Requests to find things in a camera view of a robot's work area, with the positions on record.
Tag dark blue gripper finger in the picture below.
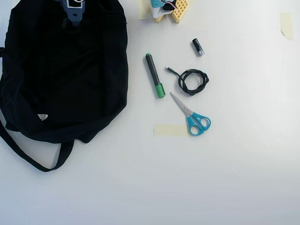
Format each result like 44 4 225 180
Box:
67 13 83 27

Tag black cloth bag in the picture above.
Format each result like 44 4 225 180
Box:
0 0 129 173

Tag black marker with green cap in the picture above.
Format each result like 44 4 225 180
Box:
144 52 166 98

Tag blue handled scissors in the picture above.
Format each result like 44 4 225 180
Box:
169 91 211 136

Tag black braided USB cable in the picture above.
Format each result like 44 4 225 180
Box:
165 67 210 96

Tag torn beige masking tape piece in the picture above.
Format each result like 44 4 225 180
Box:
279 12 294 40

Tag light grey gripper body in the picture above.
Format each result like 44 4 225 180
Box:
61 0 86 15

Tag long beige masking tape strip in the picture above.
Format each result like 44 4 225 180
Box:
153 125 188 136

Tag small black cylindrical battery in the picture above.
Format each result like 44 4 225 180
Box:
192 37 205 57

